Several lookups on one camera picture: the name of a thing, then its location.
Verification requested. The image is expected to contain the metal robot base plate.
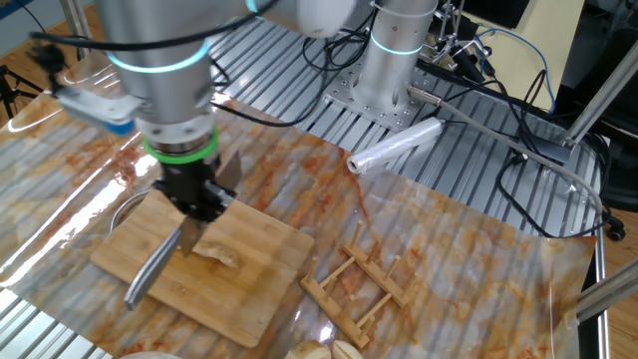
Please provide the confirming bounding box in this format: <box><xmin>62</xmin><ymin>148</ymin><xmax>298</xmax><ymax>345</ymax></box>
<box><xmin>323</xmin><ymin>64</ymin><xmax>435</xmax><ymax>134</ymax></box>

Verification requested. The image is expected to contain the black camera cable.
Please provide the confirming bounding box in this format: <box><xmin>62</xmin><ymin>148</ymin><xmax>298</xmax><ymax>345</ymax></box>
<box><xmin>27</xmin><ymin>0</ymin><xmax>280</xmax><ymax>96</ymax></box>

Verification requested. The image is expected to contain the beige panel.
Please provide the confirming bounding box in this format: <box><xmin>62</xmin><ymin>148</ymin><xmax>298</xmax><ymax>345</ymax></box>
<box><xmin>471</xmin><ymin>0</ymin><xmax>587</xmax><ymax>114</ymax></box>

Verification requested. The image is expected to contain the black caster wheel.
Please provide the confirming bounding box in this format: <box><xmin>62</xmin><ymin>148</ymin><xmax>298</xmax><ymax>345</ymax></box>
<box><xmin>604</xmin><ymin>218</ymin><xmax>628</xmax><ymax>243</ymax></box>

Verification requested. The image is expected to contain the aluminium frame post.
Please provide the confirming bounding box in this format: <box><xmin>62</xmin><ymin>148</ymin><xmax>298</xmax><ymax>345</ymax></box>
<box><xmin>562</xmin><ymin>37</ymin><xmax>638</xmax><ymax>151</ymax></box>
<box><xmin>59</xmin><ymin>0</ymin><xmax>96</xmax><ymax>62</ymax></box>
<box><xmin>575</xmin><ymin>257</ymin><xmax>638</xmax><ymax>324</ymax></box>

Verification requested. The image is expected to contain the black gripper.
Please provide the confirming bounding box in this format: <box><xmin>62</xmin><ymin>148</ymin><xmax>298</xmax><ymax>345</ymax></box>
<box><xmin>152</xmin><ymin>158</ymin><xmax>238</xmax><ymax>223</ymax></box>

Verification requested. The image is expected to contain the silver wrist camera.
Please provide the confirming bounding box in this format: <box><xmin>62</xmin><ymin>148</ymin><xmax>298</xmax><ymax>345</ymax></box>
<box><xmin>54</xmin><ymin>84</ymin><xmax>146</xmax><ymax>136</ymax></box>

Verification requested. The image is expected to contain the black and silver clamp stand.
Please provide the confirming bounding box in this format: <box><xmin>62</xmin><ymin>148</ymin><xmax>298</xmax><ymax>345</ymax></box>
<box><xmin>428</xmin><ymin>0</ymin><xmax>495</xmax><ymax>86</ymax></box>

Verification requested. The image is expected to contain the marble pattern plastic mat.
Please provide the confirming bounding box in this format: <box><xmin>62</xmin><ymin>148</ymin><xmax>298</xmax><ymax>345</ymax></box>
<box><xmin>0</xmin><ymin>27</ymin><xmax>598</xmax><ymax>359</ymax></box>

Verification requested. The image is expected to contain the black equipment box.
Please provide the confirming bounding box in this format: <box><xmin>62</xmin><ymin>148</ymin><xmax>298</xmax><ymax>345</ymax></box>
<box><xmin>466</xmin><ymin>0</ymin><xmax>530</xmax><ymax>30</ymax></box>

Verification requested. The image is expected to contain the black looped cable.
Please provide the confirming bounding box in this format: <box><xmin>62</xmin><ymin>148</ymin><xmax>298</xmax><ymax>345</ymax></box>
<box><xmin>496</xmin><ymin>149</ymin><xmax>615</xmax><ymax>240</ymax></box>

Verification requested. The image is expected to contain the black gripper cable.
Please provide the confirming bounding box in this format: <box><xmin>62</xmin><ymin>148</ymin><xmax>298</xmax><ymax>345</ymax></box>
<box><xmin>208</xmin><ymin>9</ymin><xmax>380</xmax><ymax>129</ymax></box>

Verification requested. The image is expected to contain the clear plastic bag roll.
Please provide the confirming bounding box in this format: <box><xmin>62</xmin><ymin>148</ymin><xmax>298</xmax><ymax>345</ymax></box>
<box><xmin>347</xmin><ymin>118</ymin><xmax>445</xmax><ymax>176</ymax></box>

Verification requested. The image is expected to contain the grey hose with metal connector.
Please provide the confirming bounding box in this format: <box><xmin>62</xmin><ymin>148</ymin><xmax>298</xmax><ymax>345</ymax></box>
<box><xmin>407</xmin><ymin>84</ymin><xmax>605</xmax><ymax>216</ymax></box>

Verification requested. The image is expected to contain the black office chair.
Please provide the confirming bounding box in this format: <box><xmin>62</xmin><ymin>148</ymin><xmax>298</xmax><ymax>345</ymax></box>
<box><xmin>552</xmin><ymin>0</ymin><xmax>638</xmax><ymax>213</ymax></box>

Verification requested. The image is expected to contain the wooden peg dish rack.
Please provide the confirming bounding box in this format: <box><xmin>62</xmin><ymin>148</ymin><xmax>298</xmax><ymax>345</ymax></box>
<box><xmin>300</xmin><ymin>220</ymin><xmax>418</xmax><ymax>350</ymax></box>

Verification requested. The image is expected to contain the black tripod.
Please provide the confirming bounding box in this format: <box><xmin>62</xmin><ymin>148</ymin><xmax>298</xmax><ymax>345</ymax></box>
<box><xmin>0</xmin><ymin>64</ymin><xmax>45</xmax><ymax>121</ymax></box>

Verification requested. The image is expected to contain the grey post foot bracket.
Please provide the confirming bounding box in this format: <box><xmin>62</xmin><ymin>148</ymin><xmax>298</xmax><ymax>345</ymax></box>
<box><xmin>516</xmin><ymin>134</ymin><xmax>574</xmax><ymax>166</ymax></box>

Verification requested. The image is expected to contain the bamboo cutting board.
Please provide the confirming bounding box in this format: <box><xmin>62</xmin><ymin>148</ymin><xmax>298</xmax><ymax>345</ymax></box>
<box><xmin>90</xmin><ymin>174</ymin><xmax>315</xmax><ymax>349</ymax></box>

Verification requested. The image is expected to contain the long lotus root strip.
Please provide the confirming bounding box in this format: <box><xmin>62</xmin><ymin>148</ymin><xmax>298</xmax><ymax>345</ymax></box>
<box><xmin>191</xmin><ymin>238</ymin><xmax>241</xmax><ymax>270</ymax></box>

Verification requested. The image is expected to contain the blue cable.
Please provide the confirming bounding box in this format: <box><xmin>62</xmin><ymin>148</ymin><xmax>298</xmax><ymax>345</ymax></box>
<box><xmin>473</xmin><ymin>27</ymin><xmax>558</xmax><ymax>114</ymax></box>

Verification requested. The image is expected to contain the steel cleaver knife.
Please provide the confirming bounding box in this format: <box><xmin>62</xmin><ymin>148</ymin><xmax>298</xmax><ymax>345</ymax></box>
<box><xmin>123</xmin><ymin>152</ymin><xmax>244</xmax><ymax>311</ymax></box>

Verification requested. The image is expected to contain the green ringed wrist flange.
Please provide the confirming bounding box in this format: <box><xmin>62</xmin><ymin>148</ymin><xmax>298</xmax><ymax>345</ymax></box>
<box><xmin>135</xmin><ymin>112</ymin><xmax>220</xmax><ymax>166</ymax></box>

